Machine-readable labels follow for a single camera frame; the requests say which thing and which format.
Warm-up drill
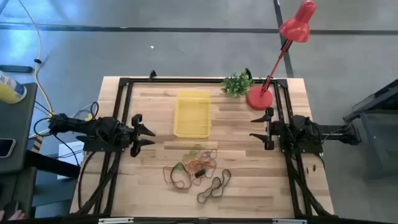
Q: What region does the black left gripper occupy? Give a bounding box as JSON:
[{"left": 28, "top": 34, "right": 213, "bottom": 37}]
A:
[{"left": 119, "top": 113, "right": 156, "bottom": 158}]

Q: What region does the yellow floor cable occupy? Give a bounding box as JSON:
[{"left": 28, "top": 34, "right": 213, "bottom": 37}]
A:
[{"left": 18, "top": 0, "right": 55, "bottom": 118}]

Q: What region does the black furniture beam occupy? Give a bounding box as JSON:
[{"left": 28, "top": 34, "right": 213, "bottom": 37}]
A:
[{"left": 24, "top": 150, "right": 81, "bottom": 179}]

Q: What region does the white cable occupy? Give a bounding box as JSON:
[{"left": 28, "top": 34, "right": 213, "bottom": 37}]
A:
[{"left": 28, "top": 104, "right": 94, "bottom": 139}]

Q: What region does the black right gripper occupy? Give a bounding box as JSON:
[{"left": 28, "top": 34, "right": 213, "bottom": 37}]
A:
[{"left": 249, "top": 107, "right": 282, "bottom": 151}]

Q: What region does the dark grey side table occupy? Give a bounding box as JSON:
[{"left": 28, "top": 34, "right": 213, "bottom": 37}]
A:
[{"left": 0, "top": 82, "right": 38, "bottom": 175}]

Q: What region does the person's hand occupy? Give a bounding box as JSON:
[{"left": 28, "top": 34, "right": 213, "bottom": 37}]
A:
[{"left": 0, "top": 209, "right": 25, "bottom": 221}]

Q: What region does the small green potted plant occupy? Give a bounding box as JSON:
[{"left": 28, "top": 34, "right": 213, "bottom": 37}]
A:
[{"left": 221, "top": 70, "right": 255, "bottom": 98}]

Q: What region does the yellow translucent plastic bin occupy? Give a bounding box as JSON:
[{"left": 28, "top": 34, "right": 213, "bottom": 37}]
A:
[{"left": 173, "top": 90, "right": 213, "bottom": 139}]

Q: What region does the red desk lamp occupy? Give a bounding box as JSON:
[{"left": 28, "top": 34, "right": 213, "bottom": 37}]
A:
[{"left": 245, "top": 0, "right": 318, "bottom": 111}]

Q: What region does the black smartphone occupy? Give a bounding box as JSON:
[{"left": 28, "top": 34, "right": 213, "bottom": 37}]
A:
[{"left": 0, "top": 138, "right": 16, "bottom": 159}]

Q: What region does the yellow wipes canister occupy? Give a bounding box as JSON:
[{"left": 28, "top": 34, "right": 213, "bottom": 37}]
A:
[{"left": 0, "top": 70, "right": 28, "bottom": 105}]

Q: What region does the silver metal bracket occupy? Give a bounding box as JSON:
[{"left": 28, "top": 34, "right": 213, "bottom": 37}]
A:
[
  {"left": 272, "top": 218, "right": 308, "bottom": 224},
  {"left": 98, "top": 217, "right": 134, "bottom": 224}
]

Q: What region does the black flat bar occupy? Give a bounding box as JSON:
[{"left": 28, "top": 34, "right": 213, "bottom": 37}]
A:
[{"left": 0, "top": 64, "right": 34, "bottom": 74}]

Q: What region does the wide black rubber band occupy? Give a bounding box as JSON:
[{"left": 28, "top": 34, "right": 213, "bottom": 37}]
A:
[
  {"left": 197, "top": 177, "right": 222, "bottom": 204},
  {"left": 211, "top": 169, "right": 232, "bottom": 198},
  {"left": 169, "top": 161, "right": 193, "bottom": 190}
]

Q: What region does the white paper sheet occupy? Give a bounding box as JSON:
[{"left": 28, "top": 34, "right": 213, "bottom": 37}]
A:
[{"left": 57, "top": 141, "right": 85, "bottom": 180}]

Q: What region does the grey metal table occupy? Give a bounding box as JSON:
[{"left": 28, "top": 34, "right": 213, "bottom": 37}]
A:
[{"left": 343, "top": 79, "right": 398, "bottom": 181}]

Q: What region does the black metal table frame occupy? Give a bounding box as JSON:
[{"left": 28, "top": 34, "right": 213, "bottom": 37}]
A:
[{"left": 74, "top": 77, "right": 335, "bottom": 218}]

